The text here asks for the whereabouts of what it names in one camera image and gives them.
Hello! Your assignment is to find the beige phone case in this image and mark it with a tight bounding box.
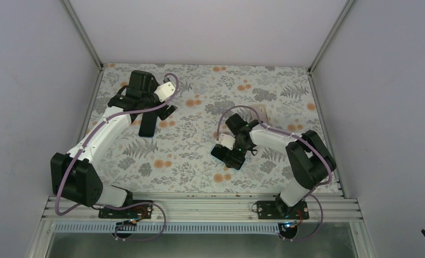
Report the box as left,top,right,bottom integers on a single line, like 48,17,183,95
250,104,269,124

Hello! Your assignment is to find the blue phone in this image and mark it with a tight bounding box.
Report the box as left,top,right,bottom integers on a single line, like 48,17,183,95
138,111,158,138

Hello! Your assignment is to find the black phone light-blue case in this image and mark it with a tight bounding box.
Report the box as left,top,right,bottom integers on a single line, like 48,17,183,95
211,144,246,170

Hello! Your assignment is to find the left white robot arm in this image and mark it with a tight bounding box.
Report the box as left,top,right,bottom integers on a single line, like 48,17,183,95
51,70,180,218

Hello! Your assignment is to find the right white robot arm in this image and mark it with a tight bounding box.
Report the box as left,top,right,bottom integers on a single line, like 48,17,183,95
211,114,336,219

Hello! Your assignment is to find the floral patterned table mat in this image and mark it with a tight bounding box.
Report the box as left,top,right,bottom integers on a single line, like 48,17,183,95
88,63,322,194

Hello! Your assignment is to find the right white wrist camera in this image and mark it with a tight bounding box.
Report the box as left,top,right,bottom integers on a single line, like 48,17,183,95
216,133,236,151

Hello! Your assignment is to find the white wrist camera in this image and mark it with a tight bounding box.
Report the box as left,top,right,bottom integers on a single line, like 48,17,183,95
216,133,236,151
154,81,176,102

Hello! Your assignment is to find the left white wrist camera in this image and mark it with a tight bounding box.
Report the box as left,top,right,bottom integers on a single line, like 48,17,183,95
154,81,176,102

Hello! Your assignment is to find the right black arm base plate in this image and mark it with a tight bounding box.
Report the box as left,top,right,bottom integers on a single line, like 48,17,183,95
254,200,310,220

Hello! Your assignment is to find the left aluminium frame post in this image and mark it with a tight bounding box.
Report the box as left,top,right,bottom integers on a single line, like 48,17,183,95
61,0,103,70

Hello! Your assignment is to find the aluminium frame post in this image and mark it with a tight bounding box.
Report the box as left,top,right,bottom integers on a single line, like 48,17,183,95
61,0,103,70
308,0,356,76

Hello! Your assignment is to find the aluminium front rail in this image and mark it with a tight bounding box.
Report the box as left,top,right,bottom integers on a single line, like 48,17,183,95
43,193,363,222

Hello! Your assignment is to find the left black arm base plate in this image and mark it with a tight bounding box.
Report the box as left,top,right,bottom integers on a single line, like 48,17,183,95
98,200,153,220

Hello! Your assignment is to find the light-blue slotted cable duct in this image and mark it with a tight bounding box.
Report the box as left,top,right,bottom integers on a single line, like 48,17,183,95
53,221,279,235

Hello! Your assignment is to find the right aluminium frame post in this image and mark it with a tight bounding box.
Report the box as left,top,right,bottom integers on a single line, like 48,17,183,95
308,0,356,76

